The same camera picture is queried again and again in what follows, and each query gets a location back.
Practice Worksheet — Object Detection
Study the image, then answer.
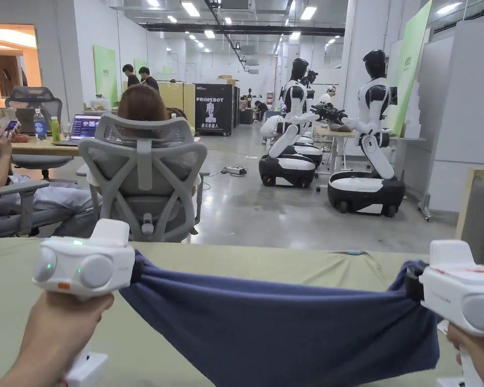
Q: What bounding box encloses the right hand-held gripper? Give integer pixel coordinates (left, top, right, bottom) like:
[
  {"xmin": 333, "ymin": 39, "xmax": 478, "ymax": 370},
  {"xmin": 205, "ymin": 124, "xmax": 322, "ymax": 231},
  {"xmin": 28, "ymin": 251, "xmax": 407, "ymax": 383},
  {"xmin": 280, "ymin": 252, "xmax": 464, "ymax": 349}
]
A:
[{"xmin": 405, "ymin": 239, "xmax": 484, "ymax": 387}]

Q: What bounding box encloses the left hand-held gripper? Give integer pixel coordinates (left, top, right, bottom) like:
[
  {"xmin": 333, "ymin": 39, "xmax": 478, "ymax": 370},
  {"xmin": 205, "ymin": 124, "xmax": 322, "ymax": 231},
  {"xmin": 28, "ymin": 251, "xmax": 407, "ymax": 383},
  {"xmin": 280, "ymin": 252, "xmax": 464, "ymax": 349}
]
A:
[{"xmin": 32, "ymin": 219, "xmax": 146, "ymax": 387}]

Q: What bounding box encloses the dark blue shirt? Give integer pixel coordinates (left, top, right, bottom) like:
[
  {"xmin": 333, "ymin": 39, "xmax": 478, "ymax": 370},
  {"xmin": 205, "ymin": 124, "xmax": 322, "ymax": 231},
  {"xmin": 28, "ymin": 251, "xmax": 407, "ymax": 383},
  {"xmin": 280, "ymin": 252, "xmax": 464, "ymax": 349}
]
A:
[{"xmin": 118, "ymin": 249, "xmax": 442, "ymax": 387}]

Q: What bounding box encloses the person's left forearm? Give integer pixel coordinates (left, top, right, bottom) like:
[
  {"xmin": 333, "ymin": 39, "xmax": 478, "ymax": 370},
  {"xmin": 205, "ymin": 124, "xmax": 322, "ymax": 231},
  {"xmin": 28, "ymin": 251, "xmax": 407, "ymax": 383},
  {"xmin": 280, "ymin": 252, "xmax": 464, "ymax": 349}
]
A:
[{"xmin": 0, "ymin": 326, "xmax": 71, "ymax": 387}]

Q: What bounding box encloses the person's left hand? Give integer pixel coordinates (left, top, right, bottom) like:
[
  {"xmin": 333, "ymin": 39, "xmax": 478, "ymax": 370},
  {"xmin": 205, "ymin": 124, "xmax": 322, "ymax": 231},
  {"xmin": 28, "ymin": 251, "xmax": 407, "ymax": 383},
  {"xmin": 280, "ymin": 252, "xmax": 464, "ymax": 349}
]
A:
[{"xmin": 26, "ymin": 290, "xmax": 115, "ymax": 368}]

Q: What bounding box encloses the bed with pale green sheet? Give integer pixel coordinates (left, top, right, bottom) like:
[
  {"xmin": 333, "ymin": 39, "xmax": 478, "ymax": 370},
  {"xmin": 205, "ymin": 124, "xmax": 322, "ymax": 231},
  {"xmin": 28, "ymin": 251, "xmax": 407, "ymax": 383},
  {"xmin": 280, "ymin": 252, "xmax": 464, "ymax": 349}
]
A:
[{"xmin": 0, "ymin": 237, "xmax": 461, "ymax": 387}]

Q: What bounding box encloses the grey mesh office chair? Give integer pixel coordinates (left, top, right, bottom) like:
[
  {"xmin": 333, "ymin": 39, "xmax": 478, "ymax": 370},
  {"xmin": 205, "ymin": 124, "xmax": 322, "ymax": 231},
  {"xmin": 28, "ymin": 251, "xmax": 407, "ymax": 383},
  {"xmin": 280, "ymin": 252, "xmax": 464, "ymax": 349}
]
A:
[
  {"xmin": 0, "ymin": 179, "xmax": 51, "ymax": 239},
  {"xmin": 4, "ymin": 86, "xmax": 77, "ymax": 181},
  {"xmin": 76, "ymin": 112, "xmax": 209, "ymax": 243}
]

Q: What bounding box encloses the wooden desk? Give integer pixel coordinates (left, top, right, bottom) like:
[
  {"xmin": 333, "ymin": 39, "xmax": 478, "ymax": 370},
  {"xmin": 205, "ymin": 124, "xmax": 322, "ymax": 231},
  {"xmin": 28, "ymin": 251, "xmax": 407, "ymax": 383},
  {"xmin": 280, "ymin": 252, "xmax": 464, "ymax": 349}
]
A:
[{"xmin": 0, "ymin": 106, "xmax": 102, "ymax": 157}]

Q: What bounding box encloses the green display board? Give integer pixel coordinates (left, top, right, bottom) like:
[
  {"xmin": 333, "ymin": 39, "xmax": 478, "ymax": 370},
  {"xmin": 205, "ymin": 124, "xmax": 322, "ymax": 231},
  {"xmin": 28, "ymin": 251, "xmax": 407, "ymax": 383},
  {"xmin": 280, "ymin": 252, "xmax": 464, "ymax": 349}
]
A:
[
  {"xmin": 92, "ymin": 44, "xmax": 118, "ymax": 106},
  {"xmin": 388, "ymin": 0, "xmax": 433, "ymax": 136}
]

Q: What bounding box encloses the wooden work table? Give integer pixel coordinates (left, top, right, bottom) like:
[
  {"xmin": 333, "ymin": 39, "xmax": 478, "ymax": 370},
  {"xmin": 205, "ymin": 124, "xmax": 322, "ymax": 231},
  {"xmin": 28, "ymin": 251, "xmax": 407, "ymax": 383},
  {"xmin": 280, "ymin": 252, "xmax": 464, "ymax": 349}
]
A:
[{"xmin": 312, "ymin": 120, "xmax": 402, "ymax": 175}]

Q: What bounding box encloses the black printed crate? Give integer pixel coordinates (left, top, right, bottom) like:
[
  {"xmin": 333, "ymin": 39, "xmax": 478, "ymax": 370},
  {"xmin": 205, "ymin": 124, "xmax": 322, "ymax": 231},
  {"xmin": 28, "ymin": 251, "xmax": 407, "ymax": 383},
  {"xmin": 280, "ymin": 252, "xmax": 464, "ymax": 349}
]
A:
[{"xmin": 194, "ymin": 74, "xmax": 240, "ymax": 138}]

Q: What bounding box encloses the white black humanoid robot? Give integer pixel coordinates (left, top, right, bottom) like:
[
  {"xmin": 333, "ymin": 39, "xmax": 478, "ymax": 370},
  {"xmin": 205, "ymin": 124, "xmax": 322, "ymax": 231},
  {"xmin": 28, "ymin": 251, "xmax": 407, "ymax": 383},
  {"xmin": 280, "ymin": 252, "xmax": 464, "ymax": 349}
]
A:
[
  {"xmin": 295, "ymin": 69, "xmax": 325, "ymax": 167},
  {"xmin": 258, "ymin": 58, "xmax": 320, "ymax": 188},
  {"xmin": 311, "ymin": 49, "xmax": 406, "ymax": 217}
]

